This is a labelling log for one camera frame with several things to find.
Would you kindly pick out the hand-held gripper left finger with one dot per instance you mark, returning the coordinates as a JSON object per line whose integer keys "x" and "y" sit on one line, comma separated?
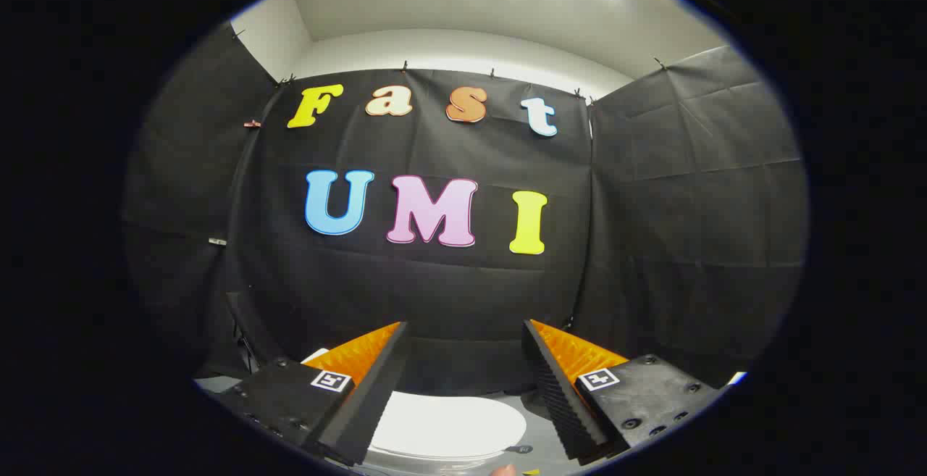
{"x": 373, "y": 396}

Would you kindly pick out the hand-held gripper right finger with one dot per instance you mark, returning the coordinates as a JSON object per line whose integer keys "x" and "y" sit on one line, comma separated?
{"x": 561, "y": 396}

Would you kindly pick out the black round lid tag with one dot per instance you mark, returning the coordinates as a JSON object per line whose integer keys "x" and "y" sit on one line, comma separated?
{"x": 519, "y": 449}

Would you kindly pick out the black backdrop cloth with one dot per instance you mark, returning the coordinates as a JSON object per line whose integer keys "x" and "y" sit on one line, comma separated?
{"x": 449, "y": 295}

